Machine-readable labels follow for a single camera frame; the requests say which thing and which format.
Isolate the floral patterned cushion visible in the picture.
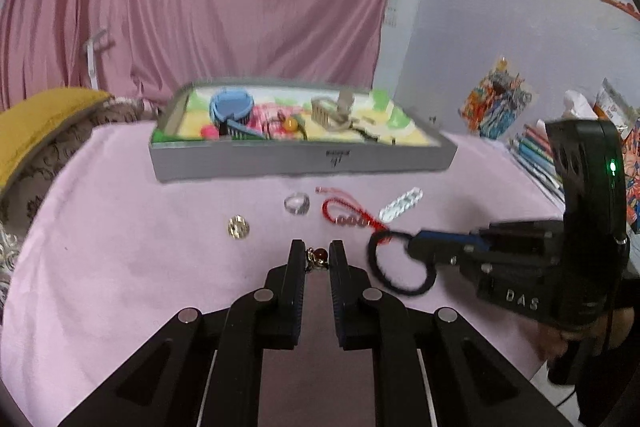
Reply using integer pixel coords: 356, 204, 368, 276
1, 98, 162, 301

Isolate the yellow pillow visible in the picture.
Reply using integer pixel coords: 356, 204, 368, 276
1, 88, 111, 195

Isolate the white tissue bag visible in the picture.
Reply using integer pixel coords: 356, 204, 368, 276
563, 90, 598, 120

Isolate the grey shallow tray box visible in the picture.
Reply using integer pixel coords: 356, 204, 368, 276
149, 77, 457, 182

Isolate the stack of books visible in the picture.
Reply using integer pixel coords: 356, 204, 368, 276
509, 124, 565, 209

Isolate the gold round brooch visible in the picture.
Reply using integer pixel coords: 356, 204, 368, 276
227, 215, 250, 239

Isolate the colourful cartoon towel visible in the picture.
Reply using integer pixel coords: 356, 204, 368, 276
151, 86, 438, 147

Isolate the black hair tie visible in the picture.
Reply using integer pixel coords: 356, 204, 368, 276
366, 229, 440, 298

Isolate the red string bracelet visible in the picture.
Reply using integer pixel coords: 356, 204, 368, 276
314, 184, 394, 249

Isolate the colourful wall sticker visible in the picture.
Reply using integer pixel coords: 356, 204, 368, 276
458, 56, 537, 140

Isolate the blue kids watch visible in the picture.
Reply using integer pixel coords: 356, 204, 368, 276
209, 89, 265, 140

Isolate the white curtain hook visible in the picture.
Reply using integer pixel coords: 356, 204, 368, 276
84, 28, 108, 91

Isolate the hair tie with yellow bead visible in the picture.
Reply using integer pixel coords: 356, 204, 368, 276
264, 114, 309, 143

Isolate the person's right hand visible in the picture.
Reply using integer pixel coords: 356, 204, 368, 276
537, 308, 634, 361

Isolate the beige hair claw clip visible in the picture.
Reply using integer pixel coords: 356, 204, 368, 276
311, 90, 355, 132

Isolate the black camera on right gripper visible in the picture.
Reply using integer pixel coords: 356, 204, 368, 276
546, 119, 628, 247

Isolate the silver ring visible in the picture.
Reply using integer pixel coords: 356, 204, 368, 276
283, 190, 312, 217

